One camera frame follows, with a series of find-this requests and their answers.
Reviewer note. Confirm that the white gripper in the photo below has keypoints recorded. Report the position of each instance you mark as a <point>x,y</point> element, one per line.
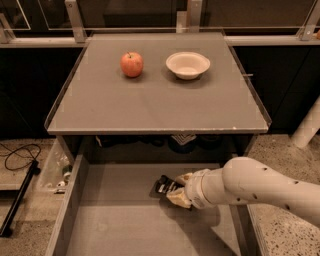
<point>196,189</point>

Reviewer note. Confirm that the black rxbar chocolate wrapper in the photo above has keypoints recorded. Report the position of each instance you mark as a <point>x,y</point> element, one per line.
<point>165,185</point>

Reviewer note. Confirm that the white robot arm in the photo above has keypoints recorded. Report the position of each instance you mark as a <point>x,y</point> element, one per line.
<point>243,181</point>

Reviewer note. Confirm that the open grey top drawer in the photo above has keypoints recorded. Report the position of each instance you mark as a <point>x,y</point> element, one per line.
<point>112,210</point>

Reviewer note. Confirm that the grey cabinet with top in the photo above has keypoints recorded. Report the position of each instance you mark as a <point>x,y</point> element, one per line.
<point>100,100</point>

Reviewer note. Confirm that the white paper bowl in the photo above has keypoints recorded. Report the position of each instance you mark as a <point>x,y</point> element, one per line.
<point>187,65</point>

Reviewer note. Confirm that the red apple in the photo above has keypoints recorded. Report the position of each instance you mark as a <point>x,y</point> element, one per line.
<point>132,64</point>

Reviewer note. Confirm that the black floor stand bar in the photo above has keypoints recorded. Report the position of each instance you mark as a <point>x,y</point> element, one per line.
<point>5,230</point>

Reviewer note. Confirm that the white cylindrical post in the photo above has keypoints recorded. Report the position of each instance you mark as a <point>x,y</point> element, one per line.
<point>308,127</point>

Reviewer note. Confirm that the metal railing frame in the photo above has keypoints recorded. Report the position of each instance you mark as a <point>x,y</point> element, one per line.
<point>68,23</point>

